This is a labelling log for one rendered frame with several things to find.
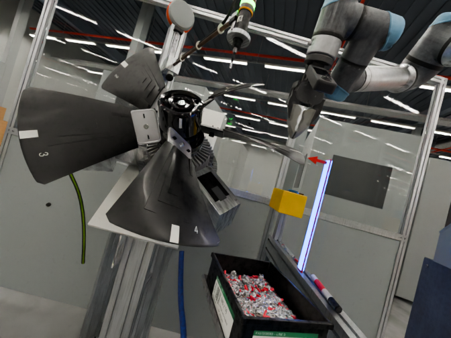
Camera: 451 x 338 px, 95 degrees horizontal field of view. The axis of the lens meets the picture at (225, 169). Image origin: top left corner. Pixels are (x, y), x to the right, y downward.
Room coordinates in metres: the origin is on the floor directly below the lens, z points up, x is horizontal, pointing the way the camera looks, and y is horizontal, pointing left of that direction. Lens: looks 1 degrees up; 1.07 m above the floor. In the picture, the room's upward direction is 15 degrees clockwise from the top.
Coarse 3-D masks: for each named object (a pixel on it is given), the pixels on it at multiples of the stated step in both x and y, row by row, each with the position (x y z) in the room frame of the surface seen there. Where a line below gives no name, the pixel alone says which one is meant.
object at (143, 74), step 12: (132, 60) 0.70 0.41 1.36; (144, 60) 0.68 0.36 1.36; (156, 60) 0.67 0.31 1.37; (120, 72) 0.70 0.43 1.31; (132, 72) 0.68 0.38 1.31; (144, 72) 0.66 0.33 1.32; (156, 72) 0.65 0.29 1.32; (108, 84) 0.70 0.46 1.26; (120, 84) 0.69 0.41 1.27; (132, 84) 0.67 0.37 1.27; (144, 84) 0.65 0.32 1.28; (156, 84) 0.63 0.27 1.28; (120, 96) 0.68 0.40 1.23; (132, 96) 0.67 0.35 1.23; (144, 96) 0.65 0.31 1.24; (156, 96) 0.63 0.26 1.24; (144, 108) 0.65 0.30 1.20
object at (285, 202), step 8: (272, 192) 0.96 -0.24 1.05; (280, 192) 0.85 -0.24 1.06; (288, 192) 0.81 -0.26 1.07; (272, 200) 0.92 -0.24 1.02; (280, 200) 0.82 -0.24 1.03; (288, 200) 0.81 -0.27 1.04; (296, 200) 0.81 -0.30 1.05; (304, 200) 0.81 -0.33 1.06; (272, 208) 0.90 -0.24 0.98; (280, 208) 0.81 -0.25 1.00; (288, 208) 0.81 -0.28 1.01; (296, 208) 0.81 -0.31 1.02; (304, 208) 0.81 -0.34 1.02; (296, 216) 0.81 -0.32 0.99
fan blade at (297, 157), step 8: (224, 136) 0.63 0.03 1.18; (232, 136) 0.61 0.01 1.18; (240, 136) 0.55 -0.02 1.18; (248, 136) 0.54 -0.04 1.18; (264, 144) 0.50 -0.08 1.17; (272, 144) 0.54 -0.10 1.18; (280, 152) 0.49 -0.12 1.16; (288, 152) 0.51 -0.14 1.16; (296, 152) 0.56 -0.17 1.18; (296, 160) 0.48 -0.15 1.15; (304, 160) 0.50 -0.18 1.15
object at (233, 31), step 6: (234, 12) 0.62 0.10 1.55; (234, 18) 0.60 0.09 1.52; (234, 24) 0.60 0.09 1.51; (234, 30) 0.56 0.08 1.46; (240, 30) 0.56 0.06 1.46; (228, 36) 0.59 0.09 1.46; (234, 36) 0.58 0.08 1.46; (240, 36) 0.57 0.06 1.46; (246, 36) 0.57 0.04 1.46; (246, 42) 0.59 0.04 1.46
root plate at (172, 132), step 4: (168, 132) 0.50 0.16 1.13; (172, 132) 0.52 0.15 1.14; (176, 132) 0.53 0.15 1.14; (168, 136) 0.50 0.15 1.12; (172, 136) 0.51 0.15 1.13; (176, 136) 0.53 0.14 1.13; (180, 136) 0.55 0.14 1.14; (168, 140) 0.49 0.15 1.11; (172, 140) 0.50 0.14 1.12; (176, 140) 0.52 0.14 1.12; (180, 140) 0.54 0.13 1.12; (184, 140) 0.56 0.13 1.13; (176, 144) 0.51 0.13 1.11; (188, 144) 0.57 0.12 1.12; (180, 148) 0.52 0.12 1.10; (184, 148) 0.54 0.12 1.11; (188, 148) 0.56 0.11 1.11; (184, 152) 0.53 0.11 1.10; (188, 152) 0.55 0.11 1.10; (188, 156) 0.54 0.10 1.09
